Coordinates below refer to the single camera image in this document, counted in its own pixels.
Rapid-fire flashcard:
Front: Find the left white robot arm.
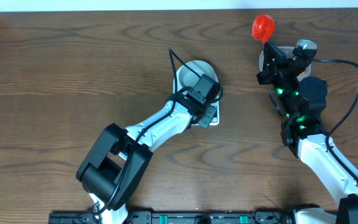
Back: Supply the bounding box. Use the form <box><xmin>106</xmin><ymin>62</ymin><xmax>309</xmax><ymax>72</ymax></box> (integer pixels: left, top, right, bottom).
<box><xmin>76</xmin><ymin>74</ymin><xmax>223</xmax><ymax>223</ymax></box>

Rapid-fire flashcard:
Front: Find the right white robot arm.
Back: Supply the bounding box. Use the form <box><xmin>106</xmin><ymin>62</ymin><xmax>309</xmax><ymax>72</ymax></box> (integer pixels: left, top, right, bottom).
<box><xmin>257</xmin><ymin>40</ymin><xmax>358</xmax><ymax>223</ymax></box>

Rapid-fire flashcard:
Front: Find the left black cable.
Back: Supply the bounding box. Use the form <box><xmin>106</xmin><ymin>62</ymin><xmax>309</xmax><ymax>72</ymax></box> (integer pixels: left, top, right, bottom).
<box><xmin>91</xmin><ymin>46</ymin><xmax>225</xmax><ymax>218</ymax></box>

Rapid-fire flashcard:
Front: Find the white digital kitchen scale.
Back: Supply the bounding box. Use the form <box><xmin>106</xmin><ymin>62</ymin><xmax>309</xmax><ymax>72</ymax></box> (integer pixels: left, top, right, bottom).
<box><xmin>169</xmin><ymin>61</ymin><xmax>223</xmax><ymax>128</ymax></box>

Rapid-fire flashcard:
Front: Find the red plastic measuring scoop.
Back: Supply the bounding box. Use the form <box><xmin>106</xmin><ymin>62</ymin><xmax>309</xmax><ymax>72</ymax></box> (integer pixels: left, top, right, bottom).
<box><xmin>252</xmin><ymin>14</ymin><xmax>275</xmax><ymax>44</ymax></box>

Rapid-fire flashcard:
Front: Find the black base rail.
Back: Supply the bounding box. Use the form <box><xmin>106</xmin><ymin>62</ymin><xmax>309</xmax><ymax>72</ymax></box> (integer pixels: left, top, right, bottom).
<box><xmin>48</xmin><ymin>210</ymin><xmax>338</xmax><ymax>224</ymax></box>

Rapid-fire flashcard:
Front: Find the clear plastic food container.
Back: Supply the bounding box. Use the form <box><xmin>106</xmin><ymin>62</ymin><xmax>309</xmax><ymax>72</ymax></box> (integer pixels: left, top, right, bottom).
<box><xmin>259</xmin><ymin>47</ymin><xmax>311</xmax><ymax>82</ymax></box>

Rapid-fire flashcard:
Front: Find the pale blue round bowl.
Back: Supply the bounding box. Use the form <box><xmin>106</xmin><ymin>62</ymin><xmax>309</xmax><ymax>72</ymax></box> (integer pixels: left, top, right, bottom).
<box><xmin>177</xmin><ymin>60</ymin><xmax>219</xmax><ymax>90</ymax></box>

